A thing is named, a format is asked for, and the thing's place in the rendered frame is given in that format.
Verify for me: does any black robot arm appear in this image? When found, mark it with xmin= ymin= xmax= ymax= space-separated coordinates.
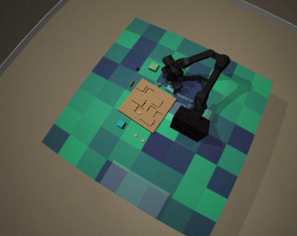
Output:
xmin=163 ymin=50 xmax=230 ymax=121

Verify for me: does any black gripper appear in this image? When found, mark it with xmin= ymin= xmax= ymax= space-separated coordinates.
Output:
xmin=162 ymin=66 xmax=182 ymax=91

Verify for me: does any teal cube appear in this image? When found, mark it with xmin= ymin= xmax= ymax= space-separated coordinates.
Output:
xmin=116 ymin=120 xmax=126 ymax=129

